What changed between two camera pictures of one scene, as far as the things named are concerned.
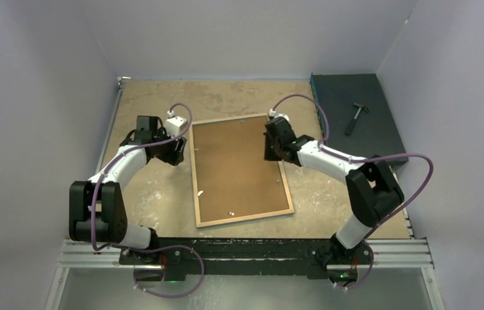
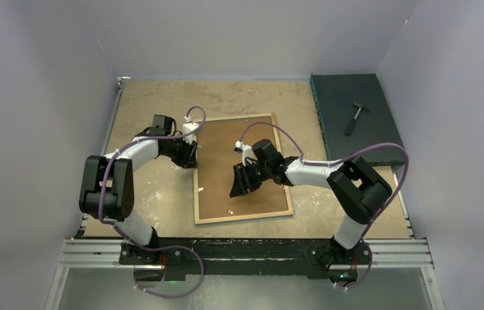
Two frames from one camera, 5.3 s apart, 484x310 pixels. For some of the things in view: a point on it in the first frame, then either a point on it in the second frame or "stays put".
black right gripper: [267, 155] to [243, 183]
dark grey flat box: [360, 123] stays put
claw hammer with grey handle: [351, 125] stays put
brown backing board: [233, 179] stays put
